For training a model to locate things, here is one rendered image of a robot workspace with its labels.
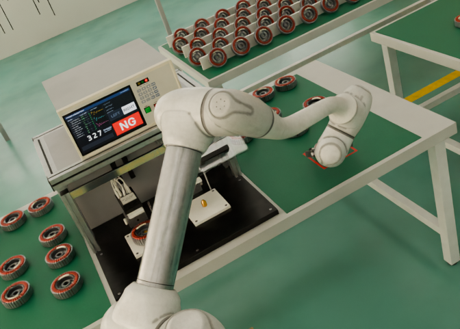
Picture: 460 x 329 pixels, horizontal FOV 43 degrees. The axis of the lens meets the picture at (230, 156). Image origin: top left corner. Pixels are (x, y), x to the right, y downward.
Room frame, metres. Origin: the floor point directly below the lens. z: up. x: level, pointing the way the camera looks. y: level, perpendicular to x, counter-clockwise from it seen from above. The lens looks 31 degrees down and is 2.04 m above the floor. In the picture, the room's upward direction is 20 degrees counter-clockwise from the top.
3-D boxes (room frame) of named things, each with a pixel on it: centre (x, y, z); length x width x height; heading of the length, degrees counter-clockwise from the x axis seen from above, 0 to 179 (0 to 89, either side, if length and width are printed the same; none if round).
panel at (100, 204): (2.06, 0.34, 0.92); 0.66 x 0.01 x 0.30; 105
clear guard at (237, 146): (1.87, 0.09, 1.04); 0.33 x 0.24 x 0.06; 15
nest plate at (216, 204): (1.84, 0.15, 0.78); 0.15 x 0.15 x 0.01; 15
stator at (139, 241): (1.78, 0.39, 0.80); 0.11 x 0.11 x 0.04
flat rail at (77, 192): (1.91, 0.30, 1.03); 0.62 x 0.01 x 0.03; 105
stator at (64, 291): (1.69, 0.71, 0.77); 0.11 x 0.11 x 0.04
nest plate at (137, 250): (1.78, 0.39, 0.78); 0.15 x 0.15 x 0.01; 15
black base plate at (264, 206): (1.83, 0.27, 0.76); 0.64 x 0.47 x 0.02; 105
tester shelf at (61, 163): (2.12, 0.35, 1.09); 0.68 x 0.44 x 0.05; 105
